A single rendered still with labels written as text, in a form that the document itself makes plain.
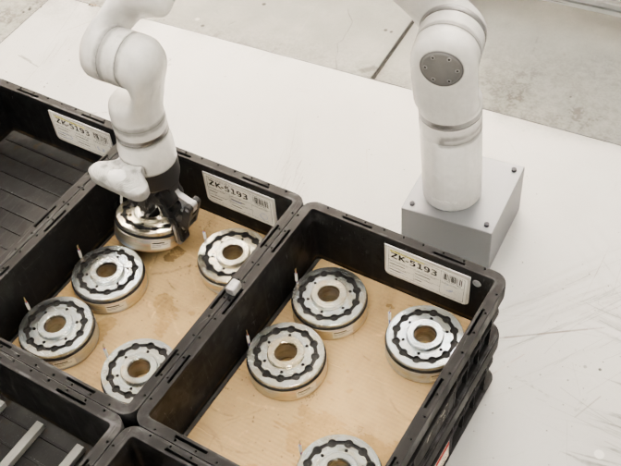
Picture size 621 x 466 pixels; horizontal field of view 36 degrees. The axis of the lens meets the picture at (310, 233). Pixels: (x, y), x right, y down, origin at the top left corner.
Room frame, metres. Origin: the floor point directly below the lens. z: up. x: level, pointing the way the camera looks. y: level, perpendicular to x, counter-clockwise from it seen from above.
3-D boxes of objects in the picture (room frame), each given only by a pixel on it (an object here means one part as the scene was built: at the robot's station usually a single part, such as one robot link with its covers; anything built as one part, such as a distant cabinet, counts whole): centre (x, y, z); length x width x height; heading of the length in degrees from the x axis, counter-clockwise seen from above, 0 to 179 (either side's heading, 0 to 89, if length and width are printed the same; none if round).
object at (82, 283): (0.89, 0.29, 0.86); 0.10 x 0.10 x 0.01
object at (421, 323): (0.72, -0.13, 0.86); 0.05 x 0.05 x 0.01
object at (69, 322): (0.80, 0.36, 0.86); 0.05 x 0.05 x 0.01
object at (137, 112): (0.94, 0.20, 1.14); 0.09 x 0.07 x 0.15; 57
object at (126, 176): (0.94, 0.22, 1.04); 0.11 x 0.09 x 0.06; 143
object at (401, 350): (0.72, -0.13, 0.86); 0.10 x 0.10 x 0.01
